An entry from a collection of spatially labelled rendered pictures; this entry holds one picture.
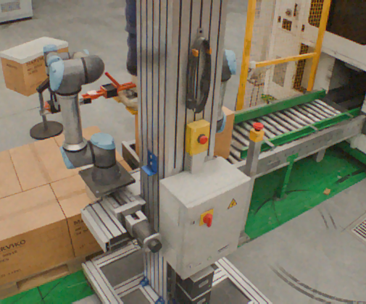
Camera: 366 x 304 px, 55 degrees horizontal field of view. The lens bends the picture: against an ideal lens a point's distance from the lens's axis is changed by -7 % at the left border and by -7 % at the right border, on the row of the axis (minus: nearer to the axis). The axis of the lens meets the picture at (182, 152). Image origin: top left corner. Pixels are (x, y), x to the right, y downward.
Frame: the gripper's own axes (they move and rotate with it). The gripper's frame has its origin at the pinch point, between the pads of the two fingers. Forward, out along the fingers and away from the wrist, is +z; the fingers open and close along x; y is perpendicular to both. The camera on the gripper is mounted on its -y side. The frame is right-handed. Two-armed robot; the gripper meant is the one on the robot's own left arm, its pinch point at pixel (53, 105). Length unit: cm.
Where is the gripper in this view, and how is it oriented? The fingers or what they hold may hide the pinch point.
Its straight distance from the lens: 217.8
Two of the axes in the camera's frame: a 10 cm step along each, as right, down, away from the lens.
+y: 8.2, -2.9, 4.9
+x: -5.7, -4.9, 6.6
